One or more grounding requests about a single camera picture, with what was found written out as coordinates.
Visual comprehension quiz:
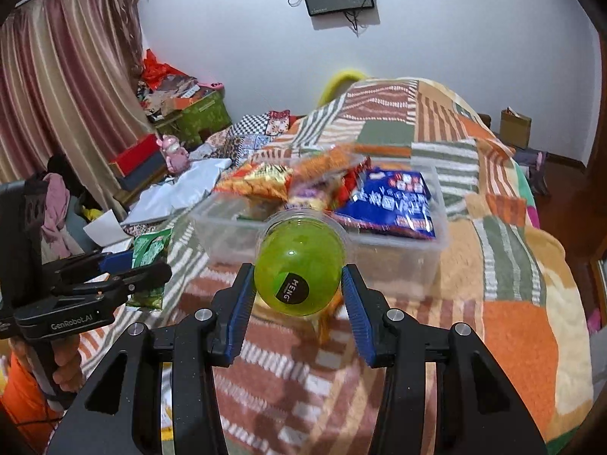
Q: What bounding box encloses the green cardboard box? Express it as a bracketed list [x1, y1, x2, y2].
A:
[179, 90, 233, 149]

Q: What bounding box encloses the clear plastic container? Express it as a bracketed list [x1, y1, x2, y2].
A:
[189, 158, 451, 301]

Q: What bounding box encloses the dark grey box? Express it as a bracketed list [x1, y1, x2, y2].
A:
[118, 161, 168, 193]

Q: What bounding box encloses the green edged clear snack packet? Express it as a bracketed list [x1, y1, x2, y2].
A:
[128, 229, 172, 312]

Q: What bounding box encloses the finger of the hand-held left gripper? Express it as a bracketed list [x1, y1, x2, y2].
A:
[51, 262, 173, 300]
[53, 251, 134, 281]

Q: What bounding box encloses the orange fried snack packet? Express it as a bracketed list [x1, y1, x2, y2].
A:
[290, 143, 373, 188]

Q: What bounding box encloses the red box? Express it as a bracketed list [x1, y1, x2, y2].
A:
[108, 133, 160, 177]

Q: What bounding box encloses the white cloth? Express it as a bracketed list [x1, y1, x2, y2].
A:
[121, 156, 234, 227]

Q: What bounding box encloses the clothes heap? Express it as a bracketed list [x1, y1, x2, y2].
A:
[514, 149, 552, 196]

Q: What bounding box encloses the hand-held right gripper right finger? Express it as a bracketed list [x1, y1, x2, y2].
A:
[340, 264, 548, 455]

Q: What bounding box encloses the brown cardboard box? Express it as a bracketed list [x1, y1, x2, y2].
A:
[499, 108, 533, 149]

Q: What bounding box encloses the pink toy rabbit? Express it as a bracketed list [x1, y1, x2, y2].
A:
[156, 133, 192, 174]

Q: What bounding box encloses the dark chair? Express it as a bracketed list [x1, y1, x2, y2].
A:
[0, 154, 98, 295]

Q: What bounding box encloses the orange yellow chips packet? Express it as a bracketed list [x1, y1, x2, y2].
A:
[215, 161, 294, 202]

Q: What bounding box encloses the checkered quilt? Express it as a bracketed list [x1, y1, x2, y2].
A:
[187, 110, 304, 171]

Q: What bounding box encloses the blue snack packet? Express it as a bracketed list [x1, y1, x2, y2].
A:
[331, 168, 437, 241]

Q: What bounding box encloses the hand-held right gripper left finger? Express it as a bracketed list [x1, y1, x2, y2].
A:
[45, 262, 258, 455]

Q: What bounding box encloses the green round plastic cup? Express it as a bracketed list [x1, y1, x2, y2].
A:
[253, 209, 362, 319]

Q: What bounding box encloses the striped curtain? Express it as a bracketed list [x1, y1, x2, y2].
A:
[0, 0, 147, 188]

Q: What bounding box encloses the person's left hand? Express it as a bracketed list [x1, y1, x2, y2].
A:
[51, 336, 92, 396]

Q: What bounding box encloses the pile of papers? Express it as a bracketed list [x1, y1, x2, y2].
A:
[137, 73, 206, 122]

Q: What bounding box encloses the pink garment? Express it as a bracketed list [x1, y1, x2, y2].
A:
[40, 173, 85, 257]

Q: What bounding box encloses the red plastic bag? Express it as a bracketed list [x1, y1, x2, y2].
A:
[141, 49, 177, 87]

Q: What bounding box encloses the red chips packet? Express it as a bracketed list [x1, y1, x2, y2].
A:
[339, 155, 374, 200]

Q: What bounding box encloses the purple label rice cracker packet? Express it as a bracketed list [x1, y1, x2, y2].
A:
[285, 187, 333, 212]

